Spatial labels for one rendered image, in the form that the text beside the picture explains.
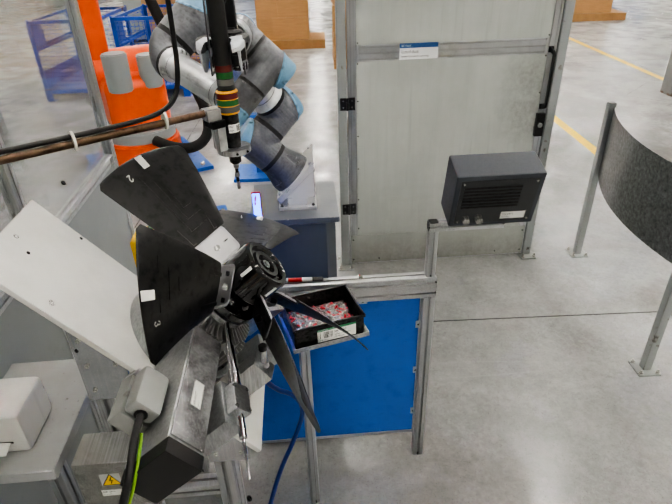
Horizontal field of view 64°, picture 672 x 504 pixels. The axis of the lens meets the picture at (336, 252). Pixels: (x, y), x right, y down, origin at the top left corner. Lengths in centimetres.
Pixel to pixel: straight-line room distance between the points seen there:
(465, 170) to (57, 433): 123
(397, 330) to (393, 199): 146
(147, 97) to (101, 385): 385
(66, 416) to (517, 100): 263
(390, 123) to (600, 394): 170
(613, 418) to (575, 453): 29
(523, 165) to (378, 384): 94
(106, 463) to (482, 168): 121
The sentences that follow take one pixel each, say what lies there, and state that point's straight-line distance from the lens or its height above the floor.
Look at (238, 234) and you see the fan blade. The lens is 138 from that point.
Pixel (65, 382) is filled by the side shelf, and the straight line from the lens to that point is 158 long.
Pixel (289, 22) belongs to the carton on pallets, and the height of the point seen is 42.
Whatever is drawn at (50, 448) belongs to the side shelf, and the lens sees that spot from 143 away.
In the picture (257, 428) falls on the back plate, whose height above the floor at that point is 85.
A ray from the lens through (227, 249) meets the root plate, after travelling 119.
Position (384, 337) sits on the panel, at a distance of 191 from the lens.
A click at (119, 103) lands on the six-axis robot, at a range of 494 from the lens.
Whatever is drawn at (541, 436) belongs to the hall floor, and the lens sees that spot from 253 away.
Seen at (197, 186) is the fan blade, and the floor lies 136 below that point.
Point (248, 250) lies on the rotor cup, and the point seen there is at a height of 127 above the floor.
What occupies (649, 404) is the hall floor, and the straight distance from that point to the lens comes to 283.
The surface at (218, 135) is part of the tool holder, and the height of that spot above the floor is 149.
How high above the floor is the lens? 184
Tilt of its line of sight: 31 degrees down
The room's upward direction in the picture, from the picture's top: 2 degrees counter-clockwise
